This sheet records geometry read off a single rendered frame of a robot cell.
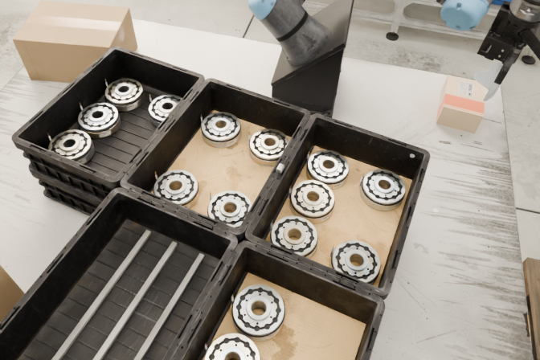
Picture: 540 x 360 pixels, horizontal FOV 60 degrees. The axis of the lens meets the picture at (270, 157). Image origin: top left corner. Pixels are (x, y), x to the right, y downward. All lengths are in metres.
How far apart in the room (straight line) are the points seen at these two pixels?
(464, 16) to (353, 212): 0.48
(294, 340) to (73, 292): 0.46
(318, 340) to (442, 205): 0.58
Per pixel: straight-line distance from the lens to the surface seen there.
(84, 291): 1.06
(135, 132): 1.29
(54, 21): 1.70
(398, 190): 1.15
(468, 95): 1.60
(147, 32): 1.86
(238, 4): 3.31
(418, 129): 1.54
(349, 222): 1.11
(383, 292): 0.93
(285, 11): 1.34
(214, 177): 1.16
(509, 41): 1.17
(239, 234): 0.95
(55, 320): 1.05
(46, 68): 1.69
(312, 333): 0.98
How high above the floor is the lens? 1.75
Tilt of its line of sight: 50 degrees down
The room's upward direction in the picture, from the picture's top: 3 degrees clockwise
